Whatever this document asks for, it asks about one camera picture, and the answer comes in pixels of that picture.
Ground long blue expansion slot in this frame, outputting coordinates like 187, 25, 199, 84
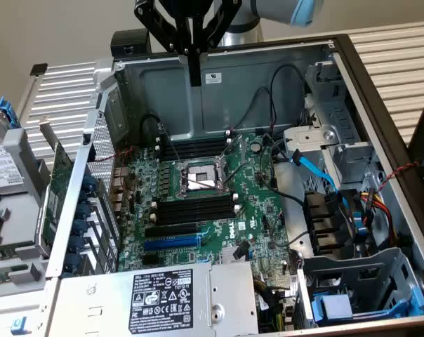
143, 234, 202, 251

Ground blue SATA wire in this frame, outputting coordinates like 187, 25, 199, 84
289, 149, 352, 211

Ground black plastic box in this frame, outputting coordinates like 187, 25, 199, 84
110, 29, 152, 60

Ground yellow black supply wires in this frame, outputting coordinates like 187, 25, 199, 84
253, 279, 292, 333

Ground black table end cap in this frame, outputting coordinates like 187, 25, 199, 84
29, 62, 49, 77

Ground grey metal disk bay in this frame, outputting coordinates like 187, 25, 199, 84
296, 247, 424, 329

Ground metal CPU socket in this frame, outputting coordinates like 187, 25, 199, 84
175, 154, 233, 199

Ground blue disk carrier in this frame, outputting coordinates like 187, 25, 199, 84
0, 96, 22, 130

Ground black fan shroud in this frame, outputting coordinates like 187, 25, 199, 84
303, 189, 357, 257

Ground black angled wire plug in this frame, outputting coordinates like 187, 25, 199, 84
232, 240, 251, 261

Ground metal rear port block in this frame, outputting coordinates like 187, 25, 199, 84
110, 165, 133, 216

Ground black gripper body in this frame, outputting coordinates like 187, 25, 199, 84
152, 0, 234, 18

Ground green graphics card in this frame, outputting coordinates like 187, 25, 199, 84
37, 118, 77, 258

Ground blue disk tray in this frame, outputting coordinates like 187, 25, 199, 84
312, 286, 424, 324

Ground long black looped wire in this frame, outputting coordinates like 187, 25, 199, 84
269, 62, 310, 128

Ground blue wire connector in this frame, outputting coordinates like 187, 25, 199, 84
351, 211, 370, 240

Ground thin black arched wire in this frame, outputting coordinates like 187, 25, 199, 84
232, 86, 280, 133

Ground silver power supply unit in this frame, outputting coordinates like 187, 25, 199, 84
49, 261, 260, 337

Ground blue card retainer clip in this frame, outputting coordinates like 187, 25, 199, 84
72, 217, 91, 235
81, 173, 99, 194
74, 200, 93, 219
63, 251, 83, 273
69, 234, 88, 253

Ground silver Toshiba hard disk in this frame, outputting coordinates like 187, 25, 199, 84
0, 107, 27, 196

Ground green Dell motherboard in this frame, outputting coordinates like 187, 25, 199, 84
117, 130, 294, 282

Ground black power supply label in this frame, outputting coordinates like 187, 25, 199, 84
127, 268, 195, 334

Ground red yellow power wires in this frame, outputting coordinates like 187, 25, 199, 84
359, 187, 399, 246

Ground open black silver PC case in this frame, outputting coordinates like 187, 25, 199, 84
0, 33, 424, 337

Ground long black expansion slot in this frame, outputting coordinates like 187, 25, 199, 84
144, 222, 199, 239

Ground black wire over plate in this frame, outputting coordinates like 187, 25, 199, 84
264, 164, 308, 212

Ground red black twisted wire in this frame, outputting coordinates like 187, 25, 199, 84
88, 146, 136, 165
376, 160, 423, 193

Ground thin metal locking lever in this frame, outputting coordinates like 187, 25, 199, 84
221, 134, 244, 159
224, 161, 252, 187

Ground silver chipset heatsink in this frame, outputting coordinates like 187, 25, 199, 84
219, 245, 251, 265

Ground grey parts rack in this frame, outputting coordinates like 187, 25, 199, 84
0, 126, 60, 299

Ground silver metal drive cage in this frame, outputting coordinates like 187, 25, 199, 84
284, 61, 383, 185

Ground blue case release latch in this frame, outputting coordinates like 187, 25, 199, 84
10, 315, 33, 336

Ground black wire near fan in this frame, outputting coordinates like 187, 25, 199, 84
270, 227, 312, 248

